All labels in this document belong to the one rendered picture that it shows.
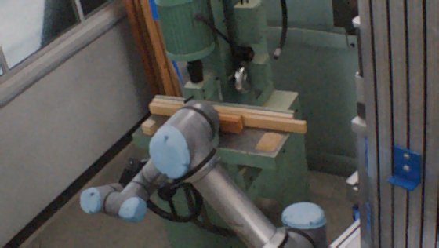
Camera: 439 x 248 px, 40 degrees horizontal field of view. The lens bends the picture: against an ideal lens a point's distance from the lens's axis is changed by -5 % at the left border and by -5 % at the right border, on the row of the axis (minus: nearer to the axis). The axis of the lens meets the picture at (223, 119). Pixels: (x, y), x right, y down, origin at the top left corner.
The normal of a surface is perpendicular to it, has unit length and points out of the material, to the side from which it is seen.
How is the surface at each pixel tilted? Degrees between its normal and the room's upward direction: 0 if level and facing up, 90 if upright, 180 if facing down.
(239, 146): 0
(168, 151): 84
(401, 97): 90
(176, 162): 84
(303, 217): 7
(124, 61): 90
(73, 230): 0
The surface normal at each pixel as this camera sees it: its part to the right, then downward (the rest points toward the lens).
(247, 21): -0.44, 0.54
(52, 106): 0.85, 0.15
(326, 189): -0.17, -0.83
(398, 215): -0.71, 0.47
